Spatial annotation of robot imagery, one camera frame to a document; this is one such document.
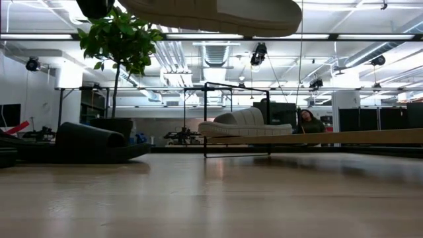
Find grey rubber slide sandal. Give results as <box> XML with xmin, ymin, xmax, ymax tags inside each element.
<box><xmin>198</xmin><ymin>107</ymin><xmax>293</xmax><ymax>138</ymax></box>
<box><xmin>117</xmin><ymin>0</ymin><xmax>303</xmax><ymax>38</ymax></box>

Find black rubber slide sandal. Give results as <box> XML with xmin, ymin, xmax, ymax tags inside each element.
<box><xmin>0</xmin><ymin>121</ymin><xmax>151</xmax><ymax>165</ymax></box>

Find green leafy plant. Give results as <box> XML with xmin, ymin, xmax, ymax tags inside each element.
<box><xmin>77</xmin><ymin>6</ymin><xmax>163</xmax><ymax>119</ymax></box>

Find black plant pot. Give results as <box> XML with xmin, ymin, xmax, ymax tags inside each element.
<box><xmin>89</xmin><ymin>118</ymin><xmax>134</xmax><ymax>143</ymax></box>

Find red strip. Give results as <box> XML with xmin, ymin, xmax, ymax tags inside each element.
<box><xmin>6</xmin><ymin>120</ymin><xmax>30</xmax><ymax>135</ymax></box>

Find background robot station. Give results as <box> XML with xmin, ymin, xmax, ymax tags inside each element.
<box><xmin>163</xmin><ymin>127</ymin><xmax>203</xmax><ymax>145</ymax></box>

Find black storage cabinet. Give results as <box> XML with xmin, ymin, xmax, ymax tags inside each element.
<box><xmin>252</xmin><ymin>98</ymin><xmax>302</xmax><ymax>135</ymax></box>

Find person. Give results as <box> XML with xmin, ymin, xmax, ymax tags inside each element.
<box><xmin>299</xmin><ymin>108</ymin><xmax>328</xmax><ymax>135</ymax></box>

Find white pillar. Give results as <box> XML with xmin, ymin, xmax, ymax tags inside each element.
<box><xmin>332</xmin><ymin>89</ymin><xmax>361</xmax><ymax>133</ymax></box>

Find dark partition panels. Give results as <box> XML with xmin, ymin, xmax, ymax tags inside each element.
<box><xmin>338</xmin><ymin>102</ymin><xmax>423</xmax><ymax>133</ymax></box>

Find silver ventilation duct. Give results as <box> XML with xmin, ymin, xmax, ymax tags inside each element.
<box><xmin>200</xmin><ymin>41</ymin><xmax>232</xmax><ymax>69</ymax></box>

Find black wall monitor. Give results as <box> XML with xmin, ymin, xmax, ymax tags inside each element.
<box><xmin>0</xmin><ymin>104</ymin><xmax>21</xmax><ymax>128</ymax></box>

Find black overhead camera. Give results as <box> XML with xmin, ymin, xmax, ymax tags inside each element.
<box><xmin>250</xmin><ymin>42</ymin><xmax>268</xmax><ymax>66</ymax></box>

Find thin hanging cable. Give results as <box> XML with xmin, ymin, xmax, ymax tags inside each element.
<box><xmin>295</xmin><ymin>34</ymin><xmax>303</xmax><ymax>106</ymax></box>

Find black aluminium rig frame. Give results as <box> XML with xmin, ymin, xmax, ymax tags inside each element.
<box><xmin>0</xmin><ymin>32</ymin><xmax>423</xmax><ymax>159</ymax></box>

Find wooden shelf with metal frame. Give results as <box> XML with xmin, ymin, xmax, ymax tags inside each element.
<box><xmin>203</xmin><ymin>81</ymin><xmax>423</xmax><ymax>159</ymax></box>

